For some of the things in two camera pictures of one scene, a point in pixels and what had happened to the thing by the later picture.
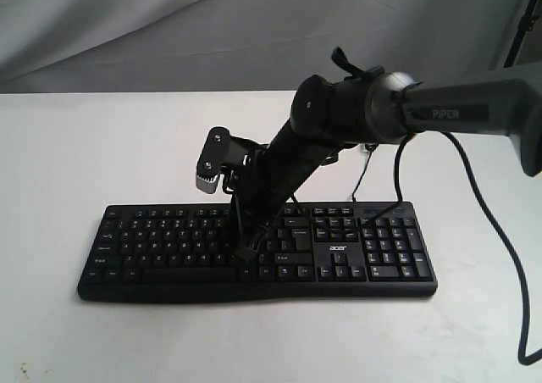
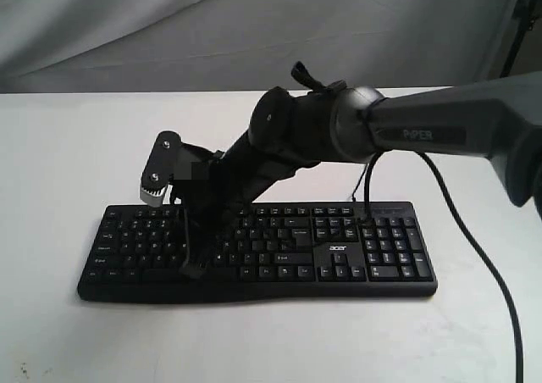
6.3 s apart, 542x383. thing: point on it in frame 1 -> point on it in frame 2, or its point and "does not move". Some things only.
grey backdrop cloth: [249, 34] does not move
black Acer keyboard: [186, 253] does not move
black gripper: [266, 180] -> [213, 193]
